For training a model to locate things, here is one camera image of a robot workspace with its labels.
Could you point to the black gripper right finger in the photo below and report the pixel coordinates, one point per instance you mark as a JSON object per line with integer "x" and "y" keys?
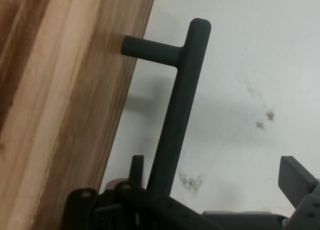
{"x": 297, "y": 182}

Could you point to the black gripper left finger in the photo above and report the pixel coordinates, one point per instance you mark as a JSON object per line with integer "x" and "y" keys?
{"x": 130, "y": 210}

